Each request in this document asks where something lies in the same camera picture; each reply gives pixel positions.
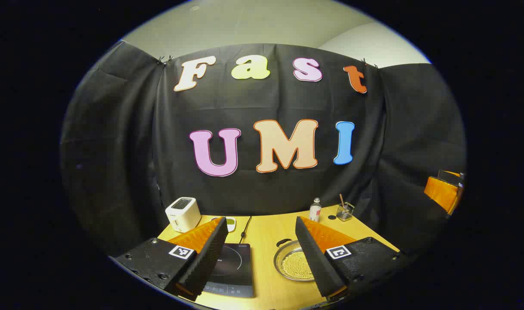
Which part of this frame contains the steel pot with black handles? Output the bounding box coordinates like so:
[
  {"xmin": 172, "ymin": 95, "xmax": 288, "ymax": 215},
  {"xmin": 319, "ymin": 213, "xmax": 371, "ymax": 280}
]
[{"xmin": 273, "ymin": 238, "xmax": 316, "ymax": 282}]

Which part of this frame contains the clear bottle with pink label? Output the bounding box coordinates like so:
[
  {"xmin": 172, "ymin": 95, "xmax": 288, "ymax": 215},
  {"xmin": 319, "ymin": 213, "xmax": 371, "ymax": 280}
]
[{"xmin": 309, "ymin": 198, "xmax": 322, "ymax": 223}]

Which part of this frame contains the white divided dish with beans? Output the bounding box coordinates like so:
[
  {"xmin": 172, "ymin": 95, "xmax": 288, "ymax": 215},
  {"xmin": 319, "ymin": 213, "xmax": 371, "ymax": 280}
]
[{"xmin": 211, "ymin": 217, "xmax": 237, "ymax": 233}]

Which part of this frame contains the black induction cooktop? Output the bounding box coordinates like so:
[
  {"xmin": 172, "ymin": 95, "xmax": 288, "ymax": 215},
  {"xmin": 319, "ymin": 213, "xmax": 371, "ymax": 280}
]
[{"xmin": 202, "ymin": 243, "xmax": 254, "ymax": 298}]

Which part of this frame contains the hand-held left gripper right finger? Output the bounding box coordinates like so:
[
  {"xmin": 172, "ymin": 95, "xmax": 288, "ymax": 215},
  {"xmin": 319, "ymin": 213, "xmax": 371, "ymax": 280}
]
[{"xmin": 295, "ymin": 216, "xmax": 411, "ymax": 300}]

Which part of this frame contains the black power cable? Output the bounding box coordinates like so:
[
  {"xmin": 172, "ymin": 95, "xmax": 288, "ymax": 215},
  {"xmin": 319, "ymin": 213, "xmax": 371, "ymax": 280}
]
[{"xmin": 239, "ymin": 216, "xmax": 252, "ymax": 244}]

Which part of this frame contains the pile of yellow soybeans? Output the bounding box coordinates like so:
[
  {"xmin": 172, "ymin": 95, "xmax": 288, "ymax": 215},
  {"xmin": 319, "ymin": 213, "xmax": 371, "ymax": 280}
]
[{"xmin": 280, "ymin": 251, "xmax": 315, "ymax": 281}]

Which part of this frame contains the wire mesh basket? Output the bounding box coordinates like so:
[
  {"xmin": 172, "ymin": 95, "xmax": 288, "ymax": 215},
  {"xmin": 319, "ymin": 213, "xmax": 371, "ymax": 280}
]
[{"xmin": 336, "ymin": 202, "xmax": 355, "ymax": 222}]

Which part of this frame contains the white toaster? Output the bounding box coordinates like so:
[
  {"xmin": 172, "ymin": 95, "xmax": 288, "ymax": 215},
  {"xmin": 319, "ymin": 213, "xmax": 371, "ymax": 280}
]
[{"xmin": 165, "ymin": 197, "xmax": 202, "ymax": 233}]

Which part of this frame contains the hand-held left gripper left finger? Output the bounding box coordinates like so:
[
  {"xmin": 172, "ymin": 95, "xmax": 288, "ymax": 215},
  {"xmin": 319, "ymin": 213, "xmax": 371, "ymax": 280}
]
[{"xmin": 115, "ymin": 217, "xmax": 229, "ymax": 302}]

